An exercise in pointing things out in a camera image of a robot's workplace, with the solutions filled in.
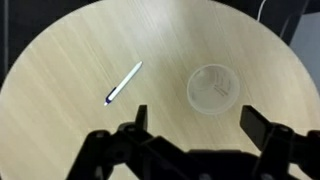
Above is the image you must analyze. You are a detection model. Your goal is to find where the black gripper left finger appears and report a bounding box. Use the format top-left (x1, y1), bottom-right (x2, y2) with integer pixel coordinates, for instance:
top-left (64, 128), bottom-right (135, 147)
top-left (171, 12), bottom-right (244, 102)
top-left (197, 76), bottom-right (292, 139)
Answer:
top-left (65, 104), bottom-right (188, 180)

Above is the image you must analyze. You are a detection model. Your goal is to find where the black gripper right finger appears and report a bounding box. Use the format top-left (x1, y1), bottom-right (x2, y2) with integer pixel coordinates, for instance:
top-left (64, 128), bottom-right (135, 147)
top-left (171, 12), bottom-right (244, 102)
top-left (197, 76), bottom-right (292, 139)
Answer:
top-left (239, 105), bottom-right (320, 180)

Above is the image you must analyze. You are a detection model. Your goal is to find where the white pen with blue grip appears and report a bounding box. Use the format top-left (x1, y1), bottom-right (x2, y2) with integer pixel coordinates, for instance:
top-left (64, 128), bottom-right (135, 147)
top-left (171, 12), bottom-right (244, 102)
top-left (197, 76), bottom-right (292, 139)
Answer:
top-left (103, 60), bottom-right (144, 107)

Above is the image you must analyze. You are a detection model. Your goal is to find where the clear plastic cup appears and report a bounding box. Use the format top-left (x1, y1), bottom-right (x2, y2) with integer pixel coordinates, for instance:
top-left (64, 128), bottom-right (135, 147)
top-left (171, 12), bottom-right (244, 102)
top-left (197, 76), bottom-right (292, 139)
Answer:
top-left (186, 63), bottom-right (241, 116)

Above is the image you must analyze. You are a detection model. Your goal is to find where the white cable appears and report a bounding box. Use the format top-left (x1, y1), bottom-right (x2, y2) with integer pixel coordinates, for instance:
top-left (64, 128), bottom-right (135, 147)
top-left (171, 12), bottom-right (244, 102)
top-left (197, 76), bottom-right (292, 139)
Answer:
top-left (257, 0), bottom-right (268, 22)

